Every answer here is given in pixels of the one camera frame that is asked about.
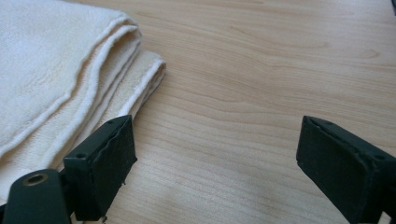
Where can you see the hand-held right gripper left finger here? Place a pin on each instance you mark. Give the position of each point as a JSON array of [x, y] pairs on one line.
[[99, 168]]

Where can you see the cream towel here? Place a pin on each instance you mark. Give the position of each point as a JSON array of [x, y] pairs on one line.
[[49, 77]]

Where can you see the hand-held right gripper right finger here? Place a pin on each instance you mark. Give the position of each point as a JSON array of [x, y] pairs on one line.
[[339, 174]]

